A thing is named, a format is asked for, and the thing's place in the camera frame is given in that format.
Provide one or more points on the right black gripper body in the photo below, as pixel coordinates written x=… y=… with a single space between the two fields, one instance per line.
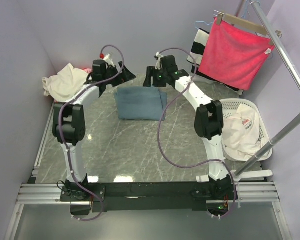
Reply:
x=159 y=80

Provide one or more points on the blue t shirt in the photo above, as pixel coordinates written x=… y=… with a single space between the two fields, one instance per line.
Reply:
x=141 y=103

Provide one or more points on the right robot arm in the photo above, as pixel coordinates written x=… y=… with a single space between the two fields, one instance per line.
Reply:
x=208 y=122

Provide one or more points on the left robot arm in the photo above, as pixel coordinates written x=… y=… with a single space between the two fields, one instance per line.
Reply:
x=69 y=124

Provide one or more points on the pink folded t shirt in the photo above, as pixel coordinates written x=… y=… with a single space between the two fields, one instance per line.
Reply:
x=87 y=70

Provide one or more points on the black white striped cloth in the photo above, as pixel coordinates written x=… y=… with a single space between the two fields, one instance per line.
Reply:
x=197 y=51

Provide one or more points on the cream folded t shirt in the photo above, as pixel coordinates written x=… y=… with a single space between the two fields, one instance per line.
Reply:
x=65 y=84

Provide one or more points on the red towel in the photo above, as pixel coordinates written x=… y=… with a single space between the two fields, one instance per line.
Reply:
x=233 y=56

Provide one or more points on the white t shirt in basket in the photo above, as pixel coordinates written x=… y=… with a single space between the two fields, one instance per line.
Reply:
x=241 y=133

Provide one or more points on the white laundry basket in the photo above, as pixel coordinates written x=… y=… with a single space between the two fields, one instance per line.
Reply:
x=229 y=107

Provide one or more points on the wooden clip hanger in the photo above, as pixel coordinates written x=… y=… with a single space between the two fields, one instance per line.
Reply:
x=243 y=23

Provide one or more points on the black base beam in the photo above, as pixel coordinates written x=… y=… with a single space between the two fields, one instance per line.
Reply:
x=138 y=196

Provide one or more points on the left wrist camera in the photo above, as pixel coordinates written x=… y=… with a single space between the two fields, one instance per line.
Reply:
x=108 y=59

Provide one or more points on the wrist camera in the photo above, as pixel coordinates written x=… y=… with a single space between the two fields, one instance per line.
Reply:
x=158 y=65
x=108 y=59

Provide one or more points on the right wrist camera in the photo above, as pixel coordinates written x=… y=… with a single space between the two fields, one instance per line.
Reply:
x=158 y=65

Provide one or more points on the blue wire hanger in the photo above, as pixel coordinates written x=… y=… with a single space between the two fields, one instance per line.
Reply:
x=199 y=22

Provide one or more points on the aluminium rail frame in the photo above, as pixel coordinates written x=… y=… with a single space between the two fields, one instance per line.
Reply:
x=141 y=151

